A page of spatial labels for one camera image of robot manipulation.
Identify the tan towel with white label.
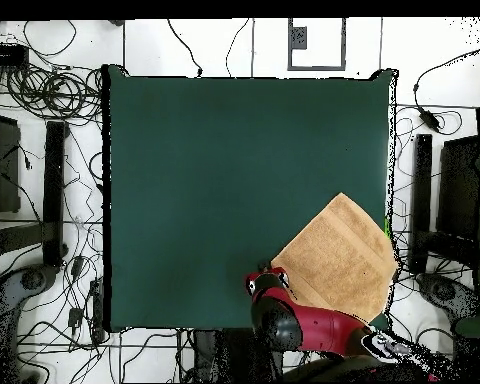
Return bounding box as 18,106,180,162
270,192,400,324

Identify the dark flat panel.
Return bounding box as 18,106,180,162
436,135,480,241
0,111,22,215

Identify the dark green table cloth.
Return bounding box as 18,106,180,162
102,64,399,333

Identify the black floor bar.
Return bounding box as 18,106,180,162
408,133,434,275
42,120,70,268

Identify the dark stand base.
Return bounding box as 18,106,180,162
0,263,60,326
415,271,480,318

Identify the black electronics box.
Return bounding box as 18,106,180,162
0,44,30,68

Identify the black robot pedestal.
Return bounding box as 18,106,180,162
191,329,285,384

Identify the black cable with plug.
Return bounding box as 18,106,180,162
166,18,204,78

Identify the grey rectangular floor frame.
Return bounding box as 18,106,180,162
286,17,348,72

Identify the black power brick with cable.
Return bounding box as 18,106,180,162
412,47,464,135

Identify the coiled black cable bundle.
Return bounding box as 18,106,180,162
6,65,104,121

